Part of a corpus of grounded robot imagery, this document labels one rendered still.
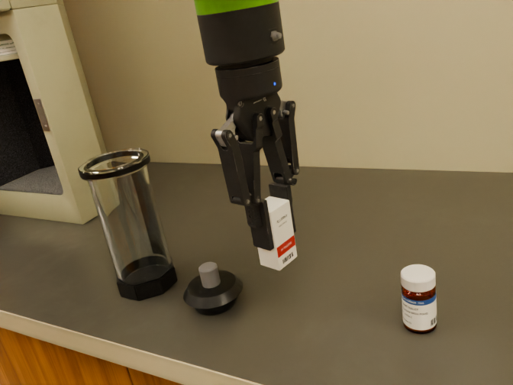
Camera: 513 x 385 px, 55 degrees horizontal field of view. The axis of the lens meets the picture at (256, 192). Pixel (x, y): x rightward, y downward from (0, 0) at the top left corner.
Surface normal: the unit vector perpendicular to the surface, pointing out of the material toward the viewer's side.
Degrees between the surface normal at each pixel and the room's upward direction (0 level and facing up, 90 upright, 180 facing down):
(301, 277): 0
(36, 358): 90
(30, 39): 90
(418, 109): 90
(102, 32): 90
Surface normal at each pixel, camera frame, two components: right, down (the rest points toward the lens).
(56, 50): 0.87, 0.05
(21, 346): -0.48, 0.40
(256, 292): -0.16, -0.91
